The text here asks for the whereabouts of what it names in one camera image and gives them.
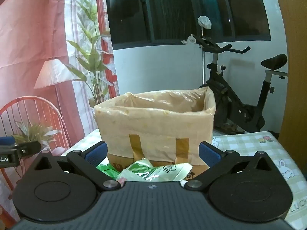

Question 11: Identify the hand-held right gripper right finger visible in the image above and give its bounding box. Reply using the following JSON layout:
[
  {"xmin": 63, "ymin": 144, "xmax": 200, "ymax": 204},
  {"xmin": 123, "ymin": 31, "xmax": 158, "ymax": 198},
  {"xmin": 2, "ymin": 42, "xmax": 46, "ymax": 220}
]
[{"xmin": 183, "ymin": 142, "xmax": 283, "ymax": 192}]

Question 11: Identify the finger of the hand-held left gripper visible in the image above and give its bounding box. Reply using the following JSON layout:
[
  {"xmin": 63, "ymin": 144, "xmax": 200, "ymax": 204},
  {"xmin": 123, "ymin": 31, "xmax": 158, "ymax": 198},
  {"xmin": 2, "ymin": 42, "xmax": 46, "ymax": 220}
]
[
  {"xmin": 0, "ymin": 136, "xmax": 15, "ymax": 146},
  {"xmin": 14, "ymin": 140, "xmax": 42, "ymax": 158}
]

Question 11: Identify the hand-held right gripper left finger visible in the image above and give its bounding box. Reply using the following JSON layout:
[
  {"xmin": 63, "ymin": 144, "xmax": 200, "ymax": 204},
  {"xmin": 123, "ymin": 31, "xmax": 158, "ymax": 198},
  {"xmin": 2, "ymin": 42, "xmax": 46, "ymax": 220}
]
[{"xmin": 24, "ymin": 141, "xmax": 121, "ymax": 192}]

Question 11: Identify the small green snack packet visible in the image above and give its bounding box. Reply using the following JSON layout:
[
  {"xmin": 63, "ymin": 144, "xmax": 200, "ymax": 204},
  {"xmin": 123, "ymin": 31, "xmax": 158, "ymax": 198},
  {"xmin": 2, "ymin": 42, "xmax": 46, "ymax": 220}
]
[{"xmin": 96, "ymin": 162, "xmax": 121, "ymax": 180}]

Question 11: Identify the cardboard box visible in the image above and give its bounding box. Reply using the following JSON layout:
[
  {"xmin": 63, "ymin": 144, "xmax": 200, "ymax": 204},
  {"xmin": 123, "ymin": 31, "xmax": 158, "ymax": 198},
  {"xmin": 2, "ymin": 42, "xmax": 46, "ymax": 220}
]
[{"xmin": 107, "ymin": 151, "xmax": 210, "ymax": 174}]

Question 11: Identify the green and white snack packet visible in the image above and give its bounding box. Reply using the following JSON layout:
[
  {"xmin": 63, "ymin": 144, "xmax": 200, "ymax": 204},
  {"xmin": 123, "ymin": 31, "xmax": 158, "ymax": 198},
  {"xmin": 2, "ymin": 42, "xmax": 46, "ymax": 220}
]
[{"xmin": 116, "ymin": 158, "xmax": 193, "ymax": 188}]

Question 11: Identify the black exercise bike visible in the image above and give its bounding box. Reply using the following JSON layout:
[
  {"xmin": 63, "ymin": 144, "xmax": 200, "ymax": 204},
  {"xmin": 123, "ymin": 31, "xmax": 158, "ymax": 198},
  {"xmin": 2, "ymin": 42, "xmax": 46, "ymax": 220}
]
[{"xmin": 195, "ymin": 35, "xmax": 288, "ymax": 135}]

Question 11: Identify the checkered printed blanket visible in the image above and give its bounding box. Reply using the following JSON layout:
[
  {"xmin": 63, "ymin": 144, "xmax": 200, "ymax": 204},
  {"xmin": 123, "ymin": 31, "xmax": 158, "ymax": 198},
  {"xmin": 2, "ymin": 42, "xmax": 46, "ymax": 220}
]
[{"xmin": 65, "ymin": 128, "xmax": 307, "ymax": 230}]

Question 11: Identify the metal pole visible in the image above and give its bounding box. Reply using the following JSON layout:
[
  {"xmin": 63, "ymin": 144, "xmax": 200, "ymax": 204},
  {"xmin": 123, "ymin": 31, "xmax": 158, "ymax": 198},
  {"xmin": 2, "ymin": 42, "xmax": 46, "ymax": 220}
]
[{"xmin": 202, "ymin": 28, "xmax": 207, "ymax": 87}]

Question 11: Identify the printed backdrop curtain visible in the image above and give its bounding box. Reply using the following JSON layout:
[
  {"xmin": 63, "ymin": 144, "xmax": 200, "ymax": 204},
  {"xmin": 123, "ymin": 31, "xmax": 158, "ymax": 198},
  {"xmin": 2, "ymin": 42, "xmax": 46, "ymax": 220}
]
[{"xmin": 0, "ymin": 0, "xmax": 120, "ymax": 223}]

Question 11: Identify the crumpled white plastic bag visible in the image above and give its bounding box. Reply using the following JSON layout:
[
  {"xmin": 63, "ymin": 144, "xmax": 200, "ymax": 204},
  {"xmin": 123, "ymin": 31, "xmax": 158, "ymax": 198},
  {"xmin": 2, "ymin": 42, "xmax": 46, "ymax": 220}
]
[{"xmin": 181, "ymin": 34, "xmax": 199, "ymax": 45}]

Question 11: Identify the wooden door panel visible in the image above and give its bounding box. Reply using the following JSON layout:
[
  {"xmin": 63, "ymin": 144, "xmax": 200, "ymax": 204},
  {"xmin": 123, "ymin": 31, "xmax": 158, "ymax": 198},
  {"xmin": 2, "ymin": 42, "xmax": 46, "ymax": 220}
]
[{"xmin": 271, "ymin": 0, "xmax": 307, "ymax": 146}]

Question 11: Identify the clear plastic bag on pole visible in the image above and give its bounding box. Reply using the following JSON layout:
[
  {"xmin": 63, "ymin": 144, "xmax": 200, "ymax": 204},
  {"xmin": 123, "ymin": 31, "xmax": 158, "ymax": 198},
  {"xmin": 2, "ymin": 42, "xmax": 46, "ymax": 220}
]
[{"xmin": 197, "ymin": 16, "xmax": 212, "ymax": 30}]

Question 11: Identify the dark window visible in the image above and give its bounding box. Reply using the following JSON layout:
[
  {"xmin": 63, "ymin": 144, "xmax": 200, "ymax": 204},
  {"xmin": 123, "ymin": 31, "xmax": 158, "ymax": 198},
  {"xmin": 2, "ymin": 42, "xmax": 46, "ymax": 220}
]
[{"xmin": 106, "ymin": 0, "xmax": 272, "ymax": 51}]

